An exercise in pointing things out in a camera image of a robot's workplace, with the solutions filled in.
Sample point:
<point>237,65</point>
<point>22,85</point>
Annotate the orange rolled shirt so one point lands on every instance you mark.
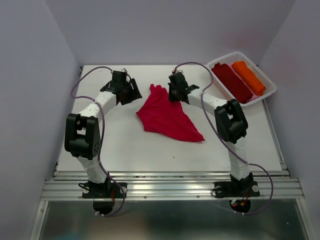
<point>249,77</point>

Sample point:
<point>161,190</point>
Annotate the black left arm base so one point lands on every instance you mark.
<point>107,190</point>

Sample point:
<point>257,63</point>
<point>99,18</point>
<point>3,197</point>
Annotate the crimson red t shirt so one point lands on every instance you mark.
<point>159,115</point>

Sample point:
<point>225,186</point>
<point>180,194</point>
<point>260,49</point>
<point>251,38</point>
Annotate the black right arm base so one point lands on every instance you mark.
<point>246,187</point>

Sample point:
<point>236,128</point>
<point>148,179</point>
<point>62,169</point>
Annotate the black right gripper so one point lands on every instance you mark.
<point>171,97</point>

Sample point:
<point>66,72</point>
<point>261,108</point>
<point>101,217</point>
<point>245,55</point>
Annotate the white plastic basket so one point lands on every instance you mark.
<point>229,59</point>

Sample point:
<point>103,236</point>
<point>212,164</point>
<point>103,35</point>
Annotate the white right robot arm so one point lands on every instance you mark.
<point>226,117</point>

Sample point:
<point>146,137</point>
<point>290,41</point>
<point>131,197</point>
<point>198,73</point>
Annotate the dark red rolled shirt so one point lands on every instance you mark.
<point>232,82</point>

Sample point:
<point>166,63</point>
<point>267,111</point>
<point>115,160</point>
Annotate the aluminium rail frame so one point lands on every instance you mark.
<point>169,186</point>

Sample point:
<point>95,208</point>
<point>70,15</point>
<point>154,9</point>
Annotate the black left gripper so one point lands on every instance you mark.
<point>135,94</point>

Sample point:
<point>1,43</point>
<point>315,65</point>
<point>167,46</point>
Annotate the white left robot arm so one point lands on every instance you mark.
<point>84,131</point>

